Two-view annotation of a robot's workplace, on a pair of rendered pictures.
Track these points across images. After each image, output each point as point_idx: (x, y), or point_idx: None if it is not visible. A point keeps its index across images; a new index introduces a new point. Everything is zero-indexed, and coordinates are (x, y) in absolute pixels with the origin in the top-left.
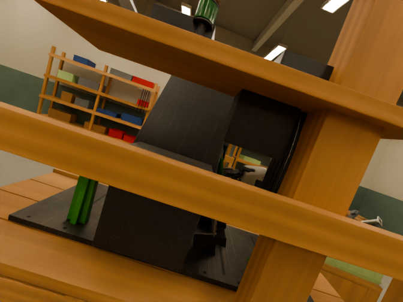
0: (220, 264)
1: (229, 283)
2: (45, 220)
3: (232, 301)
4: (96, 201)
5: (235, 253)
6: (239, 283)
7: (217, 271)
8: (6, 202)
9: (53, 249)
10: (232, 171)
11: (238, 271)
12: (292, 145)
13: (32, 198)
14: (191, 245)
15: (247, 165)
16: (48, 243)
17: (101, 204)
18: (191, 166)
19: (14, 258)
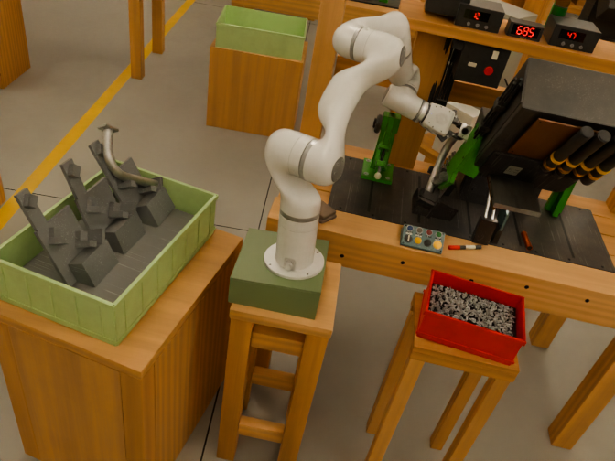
0: (421, 182)
1: (415, 171)
2: (568, 208)
3: (412, 169)
4: (565, 233)
5: (401, 190)
6: (406, 170)
7: (425, 177)
8: (612, 228)
9: (540, 196)
10: (461, 123)
11: (404, 177)
12: (414, 70)
13: (609, 236)
14: (449, 195)
15: (451, 110)
16: (547, 199)
17: (557, 230)
18: (500, 89)
19: (550, 191)
